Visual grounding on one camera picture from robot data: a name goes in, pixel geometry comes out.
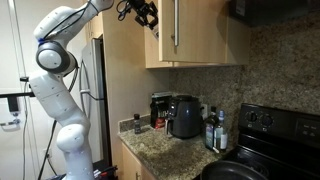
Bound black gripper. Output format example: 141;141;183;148
129;0;160;32

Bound wooden cupboard above fridge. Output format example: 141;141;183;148
84;12;104;42

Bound open wooden cupboard door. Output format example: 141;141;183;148
158;0;228;64

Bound wooden fridge side panel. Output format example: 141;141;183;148
100;0;171;174

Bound dark pepper shaker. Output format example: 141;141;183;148
133;113;142;135

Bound black range hood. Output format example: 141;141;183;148
228;0;320;28

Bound dark olive oil bottle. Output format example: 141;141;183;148
204;106;220;150

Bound blue capped glass bottle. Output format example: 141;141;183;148
214;109;229;153

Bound black stove knob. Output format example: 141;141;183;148
260;114;274;127
245;110;259;123

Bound wooden lower cabinet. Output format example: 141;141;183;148
120;141;158;180

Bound white room door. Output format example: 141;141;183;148
0;0;25;180

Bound red and black clamps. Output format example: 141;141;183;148
93;164;119;180

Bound silver door lever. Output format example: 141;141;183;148
0;118;22;130

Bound black frying pan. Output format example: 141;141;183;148
199;159;270;180

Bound black electric stove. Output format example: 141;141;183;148
193;102;320;180

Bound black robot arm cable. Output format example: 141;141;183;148
42;0;135;40

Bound open cupboard door steel handle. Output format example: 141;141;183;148
172;0;180;47

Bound wooden wall cupboard body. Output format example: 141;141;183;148
144;0;252;70

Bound white wall outlet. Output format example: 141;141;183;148
200;103;209;120

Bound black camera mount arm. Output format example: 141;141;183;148
0;91;36;113

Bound black floor cable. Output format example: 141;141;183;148
36;119;58;180

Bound thin camera cable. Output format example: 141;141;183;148
21;81;31;180

